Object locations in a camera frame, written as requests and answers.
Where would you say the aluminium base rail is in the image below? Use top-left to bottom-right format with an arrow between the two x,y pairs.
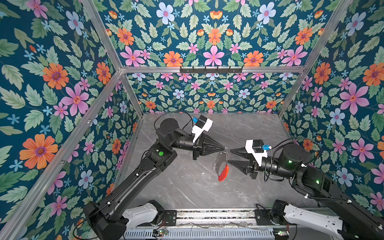
139,206 -> 287,228

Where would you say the black hook rack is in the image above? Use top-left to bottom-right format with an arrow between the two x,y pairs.
179,66 -> 243,75

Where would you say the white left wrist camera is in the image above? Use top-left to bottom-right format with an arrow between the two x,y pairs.
192,115 -> 213,143

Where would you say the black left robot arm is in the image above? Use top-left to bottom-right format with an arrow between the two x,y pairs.
84,115 -> 225,240

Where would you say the white perforated cable tray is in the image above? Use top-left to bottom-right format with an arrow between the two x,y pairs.
121,229 -> 275,240

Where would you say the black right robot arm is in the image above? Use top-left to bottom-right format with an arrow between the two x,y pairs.
229,140 -> 384,240

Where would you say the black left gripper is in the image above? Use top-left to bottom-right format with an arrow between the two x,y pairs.
170,132 -> 226,160

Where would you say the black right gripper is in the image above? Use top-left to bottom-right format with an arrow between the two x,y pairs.
228,145 -> 296,181

